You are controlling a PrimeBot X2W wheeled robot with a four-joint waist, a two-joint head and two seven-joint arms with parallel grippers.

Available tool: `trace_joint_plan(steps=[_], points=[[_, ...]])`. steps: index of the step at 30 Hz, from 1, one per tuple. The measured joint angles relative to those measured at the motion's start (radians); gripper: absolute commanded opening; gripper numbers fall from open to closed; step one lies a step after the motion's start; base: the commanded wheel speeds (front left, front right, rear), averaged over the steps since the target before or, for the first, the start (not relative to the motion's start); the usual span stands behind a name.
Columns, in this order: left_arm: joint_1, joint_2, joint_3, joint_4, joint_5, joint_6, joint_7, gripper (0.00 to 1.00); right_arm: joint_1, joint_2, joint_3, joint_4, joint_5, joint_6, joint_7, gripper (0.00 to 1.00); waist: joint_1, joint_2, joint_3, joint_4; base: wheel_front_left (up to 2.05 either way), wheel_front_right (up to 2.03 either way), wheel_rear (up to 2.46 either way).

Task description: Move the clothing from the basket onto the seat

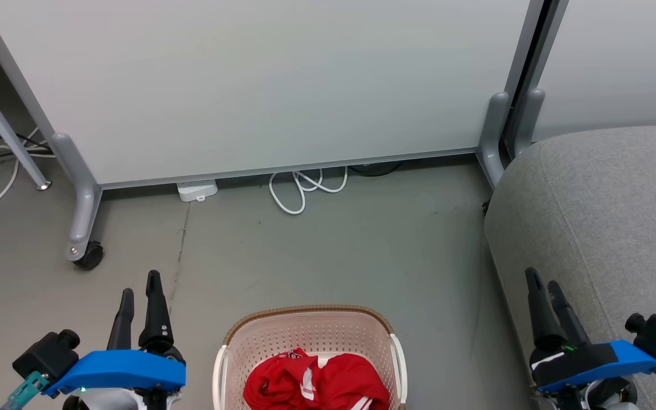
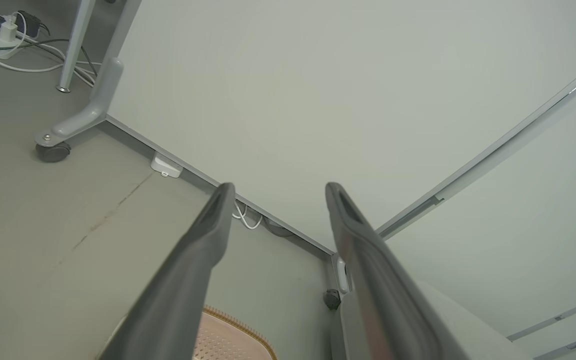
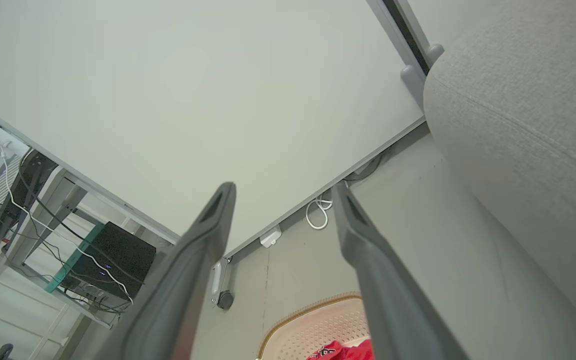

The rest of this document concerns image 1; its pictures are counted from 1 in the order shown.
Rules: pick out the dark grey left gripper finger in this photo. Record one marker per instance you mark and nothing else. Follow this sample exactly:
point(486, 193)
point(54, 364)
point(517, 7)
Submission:
point(123, 324)
point(156, 313)

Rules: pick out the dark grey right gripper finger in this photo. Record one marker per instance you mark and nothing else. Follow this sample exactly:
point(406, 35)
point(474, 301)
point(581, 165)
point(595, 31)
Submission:
point(540, 313)
point(568, 319)

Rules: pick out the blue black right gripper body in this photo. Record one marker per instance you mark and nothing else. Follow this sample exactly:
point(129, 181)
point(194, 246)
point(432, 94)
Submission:
point(590, 359)

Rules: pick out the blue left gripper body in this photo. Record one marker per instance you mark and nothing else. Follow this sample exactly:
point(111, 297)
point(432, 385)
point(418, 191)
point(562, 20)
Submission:
point(123, 369)

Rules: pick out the red white garment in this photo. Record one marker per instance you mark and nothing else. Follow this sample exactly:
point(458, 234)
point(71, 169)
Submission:
point(316, 384)

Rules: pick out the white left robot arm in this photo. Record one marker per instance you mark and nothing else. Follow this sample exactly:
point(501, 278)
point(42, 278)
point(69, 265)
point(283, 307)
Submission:
point(106, 401)

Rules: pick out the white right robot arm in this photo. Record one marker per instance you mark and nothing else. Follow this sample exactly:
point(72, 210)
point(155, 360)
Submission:
point(607, 398)

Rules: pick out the grey fabric sofa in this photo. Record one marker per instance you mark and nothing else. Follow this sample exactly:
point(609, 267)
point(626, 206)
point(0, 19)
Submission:
point(618, 216)

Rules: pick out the black caster wheel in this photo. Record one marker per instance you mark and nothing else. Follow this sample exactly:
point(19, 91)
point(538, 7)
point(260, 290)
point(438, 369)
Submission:
point(91, 256)

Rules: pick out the white power adapter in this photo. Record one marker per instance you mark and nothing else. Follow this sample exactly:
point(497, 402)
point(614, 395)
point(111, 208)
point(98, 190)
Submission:
point(197, 189)

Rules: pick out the grey partition foot with caster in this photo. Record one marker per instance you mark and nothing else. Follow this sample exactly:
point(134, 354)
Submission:
point(84, 199)

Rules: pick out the cream perforated laundry basket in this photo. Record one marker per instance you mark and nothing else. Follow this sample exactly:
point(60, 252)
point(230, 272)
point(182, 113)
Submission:
point(311, 333)

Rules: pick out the wide white partition panel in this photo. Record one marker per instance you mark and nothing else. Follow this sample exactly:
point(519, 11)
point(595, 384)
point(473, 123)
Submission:
point(259, 85)

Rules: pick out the narrow white partition panel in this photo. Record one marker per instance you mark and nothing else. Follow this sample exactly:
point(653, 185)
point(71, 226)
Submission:
point(618, 62)

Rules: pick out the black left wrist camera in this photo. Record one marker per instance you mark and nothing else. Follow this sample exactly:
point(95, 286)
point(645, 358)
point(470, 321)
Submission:
point(46, 354)

